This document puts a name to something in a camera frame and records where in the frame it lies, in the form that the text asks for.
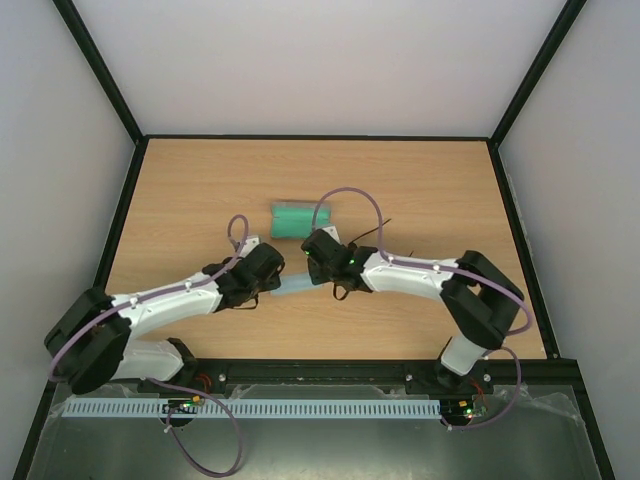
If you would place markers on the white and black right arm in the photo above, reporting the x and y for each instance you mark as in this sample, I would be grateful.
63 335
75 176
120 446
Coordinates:
481 300

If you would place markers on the black enclosure frame post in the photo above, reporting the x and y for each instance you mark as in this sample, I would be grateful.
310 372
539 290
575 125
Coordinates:
91 53
545 54

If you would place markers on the black enclosure frame post left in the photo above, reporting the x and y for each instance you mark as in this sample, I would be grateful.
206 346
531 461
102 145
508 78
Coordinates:
91 53

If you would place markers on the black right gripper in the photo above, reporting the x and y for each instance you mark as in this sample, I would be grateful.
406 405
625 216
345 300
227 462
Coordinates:
315 262

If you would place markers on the light blue cleaning cloth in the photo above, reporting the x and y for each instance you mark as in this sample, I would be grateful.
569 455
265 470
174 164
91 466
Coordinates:
293 283

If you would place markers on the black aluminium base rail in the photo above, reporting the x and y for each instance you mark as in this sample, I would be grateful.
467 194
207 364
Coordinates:
417 377

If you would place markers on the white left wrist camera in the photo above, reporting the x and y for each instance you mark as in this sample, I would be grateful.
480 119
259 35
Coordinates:
250 241

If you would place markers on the black enclosure frame post right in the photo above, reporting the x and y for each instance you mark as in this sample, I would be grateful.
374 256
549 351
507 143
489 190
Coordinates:
545 54

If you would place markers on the grey felt glasses case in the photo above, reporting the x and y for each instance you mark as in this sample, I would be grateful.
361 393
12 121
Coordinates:
291 220

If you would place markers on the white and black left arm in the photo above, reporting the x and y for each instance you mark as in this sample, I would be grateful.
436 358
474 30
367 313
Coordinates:
98 339

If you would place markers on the light blue slotted cable duct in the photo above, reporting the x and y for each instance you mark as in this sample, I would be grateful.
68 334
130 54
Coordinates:
254 409

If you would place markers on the black round sunglasses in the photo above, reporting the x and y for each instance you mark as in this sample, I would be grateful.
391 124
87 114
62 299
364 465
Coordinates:
353 243

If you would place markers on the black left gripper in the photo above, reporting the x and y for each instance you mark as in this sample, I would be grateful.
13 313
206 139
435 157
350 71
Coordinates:
272 282

